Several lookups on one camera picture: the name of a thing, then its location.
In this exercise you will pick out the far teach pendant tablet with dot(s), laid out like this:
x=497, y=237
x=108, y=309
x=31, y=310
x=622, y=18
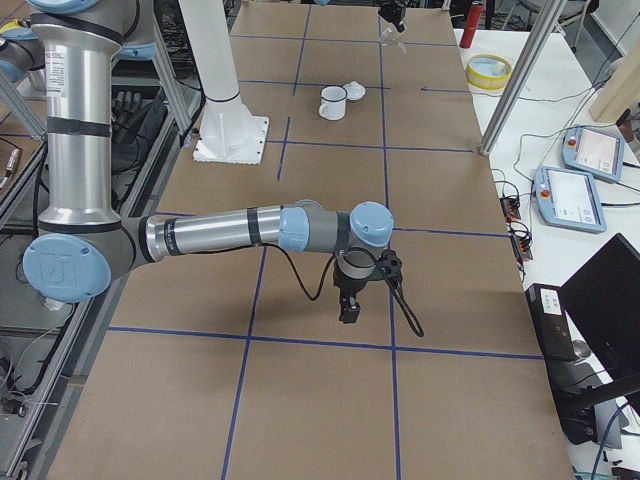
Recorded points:
x=594, y=151

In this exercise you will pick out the aluminium frame post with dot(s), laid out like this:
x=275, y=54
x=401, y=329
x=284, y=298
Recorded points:
x=547, y=18

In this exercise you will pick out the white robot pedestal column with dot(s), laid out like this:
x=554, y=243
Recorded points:
x=228, y=132

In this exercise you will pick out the black laptop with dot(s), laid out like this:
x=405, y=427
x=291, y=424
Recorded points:
x=602, y=300

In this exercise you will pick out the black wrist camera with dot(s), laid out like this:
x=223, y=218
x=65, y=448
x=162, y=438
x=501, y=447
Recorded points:
x=389, y=267

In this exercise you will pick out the white ceramic lid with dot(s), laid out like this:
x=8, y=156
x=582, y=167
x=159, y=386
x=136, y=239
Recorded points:
x=354, y=91

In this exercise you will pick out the teach pendant tablet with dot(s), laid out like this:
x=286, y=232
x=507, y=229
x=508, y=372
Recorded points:
x=568, y=199
x=594, y=151

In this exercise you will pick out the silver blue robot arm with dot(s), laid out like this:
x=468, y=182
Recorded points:
x=82, y=244

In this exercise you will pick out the wooden plank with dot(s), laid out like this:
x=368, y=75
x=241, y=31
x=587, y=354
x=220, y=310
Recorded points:
x=621, y=90

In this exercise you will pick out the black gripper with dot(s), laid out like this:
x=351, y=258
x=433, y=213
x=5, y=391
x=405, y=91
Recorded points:
x=347, y=284
x=394, y=10

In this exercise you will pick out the orange black connector block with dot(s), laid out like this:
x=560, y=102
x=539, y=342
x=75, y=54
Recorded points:
x=510, y=207

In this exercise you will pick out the red cylinder bottle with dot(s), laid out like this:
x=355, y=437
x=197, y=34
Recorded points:
x=475, y=12

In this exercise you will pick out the clear glass funnel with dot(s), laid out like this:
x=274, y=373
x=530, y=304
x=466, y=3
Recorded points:
x=390, y=36

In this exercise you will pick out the white enamel cup blue rim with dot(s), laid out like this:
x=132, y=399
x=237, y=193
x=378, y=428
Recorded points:
x=333, y=103

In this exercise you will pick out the near teach pendant tablet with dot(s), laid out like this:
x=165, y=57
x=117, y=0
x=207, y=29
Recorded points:
x=568, y=199

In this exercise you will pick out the black computer box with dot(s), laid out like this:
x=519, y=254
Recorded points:
x=551, y=326

